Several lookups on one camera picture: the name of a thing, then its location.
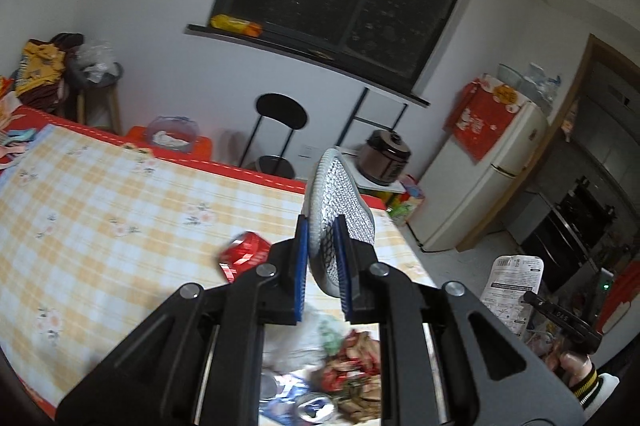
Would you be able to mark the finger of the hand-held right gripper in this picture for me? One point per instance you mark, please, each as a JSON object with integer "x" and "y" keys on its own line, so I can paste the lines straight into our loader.
{"x": 535, "y": 298}

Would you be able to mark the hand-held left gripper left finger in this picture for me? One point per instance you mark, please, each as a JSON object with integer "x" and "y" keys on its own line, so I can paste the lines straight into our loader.
{"x": 300, "y": 266}

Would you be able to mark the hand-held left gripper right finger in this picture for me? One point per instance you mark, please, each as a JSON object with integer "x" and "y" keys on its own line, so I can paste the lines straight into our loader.
{"x": 342, "y": 266}

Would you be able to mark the white printed film lid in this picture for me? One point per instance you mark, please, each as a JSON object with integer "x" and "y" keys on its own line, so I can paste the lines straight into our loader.
{"x": 510, "y": 286}

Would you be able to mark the silver mesh foil disc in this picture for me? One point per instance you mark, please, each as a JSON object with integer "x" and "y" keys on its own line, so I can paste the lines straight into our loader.
{"x": 335, "y": 191}

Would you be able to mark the brown wrapper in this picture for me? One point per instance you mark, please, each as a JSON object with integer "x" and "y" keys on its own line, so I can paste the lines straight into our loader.
{"x": 362, "y": 356}

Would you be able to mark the red wrapper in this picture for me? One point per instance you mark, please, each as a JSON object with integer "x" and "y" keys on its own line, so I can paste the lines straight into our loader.
{"x": 337, "y": 373}

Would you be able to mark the person's right forearm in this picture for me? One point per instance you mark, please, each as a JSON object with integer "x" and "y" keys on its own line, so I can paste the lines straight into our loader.
{"x": 597, "y": 388}

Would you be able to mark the person's right hand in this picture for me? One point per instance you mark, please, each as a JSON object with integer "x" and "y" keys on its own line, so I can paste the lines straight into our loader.
{"x": 575, "y": 363}

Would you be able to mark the crushed red can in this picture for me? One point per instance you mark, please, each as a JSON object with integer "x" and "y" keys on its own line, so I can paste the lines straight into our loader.
{"x": 245, "y": 251}

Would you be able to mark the white plastic bag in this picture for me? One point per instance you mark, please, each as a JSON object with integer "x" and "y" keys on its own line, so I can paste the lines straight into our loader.
{"x": 295, "y": 341}

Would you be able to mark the black built-in oven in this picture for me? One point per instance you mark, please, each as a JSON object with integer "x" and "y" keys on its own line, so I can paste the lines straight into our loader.
{"x": 575, "y": 226}

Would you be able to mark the green shopping bag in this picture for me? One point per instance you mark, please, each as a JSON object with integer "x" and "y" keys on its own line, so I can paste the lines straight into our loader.
{"x": 407, "y": 206}

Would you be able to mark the black metal rack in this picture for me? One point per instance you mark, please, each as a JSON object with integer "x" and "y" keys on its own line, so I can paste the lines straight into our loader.
{"x": 395, "y": 187}

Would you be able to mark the brown pressure cooker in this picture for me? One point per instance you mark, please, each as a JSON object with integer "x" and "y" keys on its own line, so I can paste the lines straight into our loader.
{"x": 382, "y": 156}

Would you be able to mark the cream refrigerator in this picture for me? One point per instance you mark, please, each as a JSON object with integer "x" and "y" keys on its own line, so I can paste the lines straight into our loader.
{"x": 475, "y": 196}

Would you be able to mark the red plastic stool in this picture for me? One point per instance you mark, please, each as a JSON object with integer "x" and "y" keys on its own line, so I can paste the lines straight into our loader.
{"x": 202, "y": 146}

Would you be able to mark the black round chair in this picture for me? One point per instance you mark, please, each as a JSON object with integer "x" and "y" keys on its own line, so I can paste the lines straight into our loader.
{"x": 280, "y": 111}

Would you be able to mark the clear glass bowl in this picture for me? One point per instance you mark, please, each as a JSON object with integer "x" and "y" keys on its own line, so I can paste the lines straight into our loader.
{"x": 172, "y": 134}

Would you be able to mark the red printed cloth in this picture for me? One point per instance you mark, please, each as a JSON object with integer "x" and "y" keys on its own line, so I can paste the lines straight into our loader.
{"x": 480, "y": 121}

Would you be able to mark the clear plastic bags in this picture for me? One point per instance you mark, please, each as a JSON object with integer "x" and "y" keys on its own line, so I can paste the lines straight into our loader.
{"x": 542, "y": 84}

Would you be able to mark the black windowsill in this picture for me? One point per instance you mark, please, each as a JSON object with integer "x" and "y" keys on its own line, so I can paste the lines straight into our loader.
{"x": 300, "y": 49}

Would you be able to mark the pale bowl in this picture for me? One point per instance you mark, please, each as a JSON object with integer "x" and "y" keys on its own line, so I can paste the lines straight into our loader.
{"x": 509, "y": 76}

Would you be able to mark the yellow snack packet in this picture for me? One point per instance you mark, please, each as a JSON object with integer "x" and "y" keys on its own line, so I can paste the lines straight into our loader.
{"x": 235, "y": 25}

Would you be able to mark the crumpled clear plastic bag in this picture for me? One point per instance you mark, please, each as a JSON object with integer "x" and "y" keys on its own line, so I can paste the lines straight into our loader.
{"x": 95, "y": 59}

